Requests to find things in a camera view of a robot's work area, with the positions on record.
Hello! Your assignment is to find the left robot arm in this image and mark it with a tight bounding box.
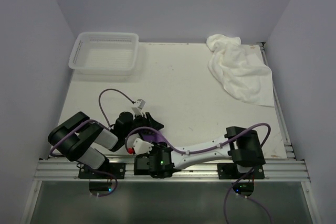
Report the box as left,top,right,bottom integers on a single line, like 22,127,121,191
48,112,164,178

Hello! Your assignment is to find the white plastic basket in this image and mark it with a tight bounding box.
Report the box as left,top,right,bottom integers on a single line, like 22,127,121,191
68,32,139,76

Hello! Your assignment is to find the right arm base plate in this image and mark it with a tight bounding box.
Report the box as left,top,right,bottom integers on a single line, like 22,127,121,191
217,163,265,180

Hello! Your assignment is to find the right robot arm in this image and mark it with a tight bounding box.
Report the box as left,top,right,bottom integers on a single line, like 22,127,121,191
129,126,266,178

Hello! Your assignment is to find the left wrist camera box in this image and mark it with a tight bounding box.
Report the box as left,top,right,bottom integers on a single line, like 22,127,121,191
132,99,145,116

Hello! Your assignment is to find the aluminium mounting rail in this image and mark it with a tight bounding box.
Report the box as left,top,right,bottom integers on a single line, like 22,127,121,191
33,155,310,182

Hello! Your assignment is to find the purple and black towel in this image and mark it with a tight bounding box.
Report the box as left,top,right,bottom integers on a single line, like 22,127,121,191
139,130,168,146

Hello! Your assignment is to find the white towel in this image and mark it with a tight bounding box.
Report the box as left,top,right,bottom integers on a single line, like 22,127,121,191
206,34,275,107

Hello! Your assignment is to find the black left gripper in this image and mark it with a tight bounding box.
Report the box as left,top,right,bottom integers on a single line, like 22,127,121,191
123,111,163,137

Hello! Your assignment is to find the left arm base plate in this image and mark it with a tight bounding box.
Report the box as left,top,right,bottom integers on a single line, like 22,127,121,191
76,163,125,179

